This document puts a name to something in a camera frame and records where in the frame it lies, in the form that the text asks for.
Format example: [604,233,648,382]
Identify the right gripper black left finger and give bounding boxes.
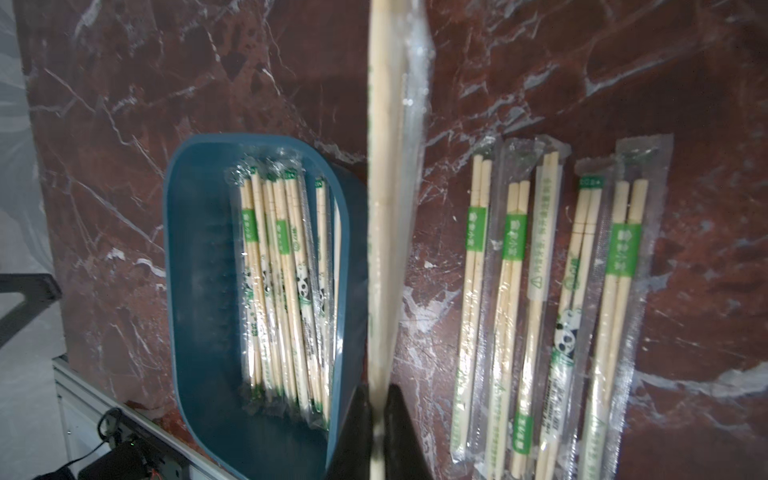
[325,384,373,480]

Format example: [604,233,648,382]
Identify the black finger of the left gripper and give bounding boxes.
[0,273,62,347]

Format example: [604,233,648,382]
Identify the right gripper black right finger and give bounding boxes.
[383,384,433,480]

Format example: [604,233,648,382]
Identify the teal storage box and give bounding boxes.
[163,133,368,479]

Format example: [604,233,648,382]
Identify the chopstick pair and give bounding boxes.
[475,138,540,479]
[509,135,562,479]
[450,136,497,463]
[366,1,432,479]
[570,134,674,479]
[534,155,615,479]

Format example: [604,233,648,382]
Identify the wrapped chopsticks in box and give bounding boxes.
[224,147,341,430]

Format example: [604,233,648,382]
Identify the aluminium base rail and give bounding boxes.
[52,356,233,479]

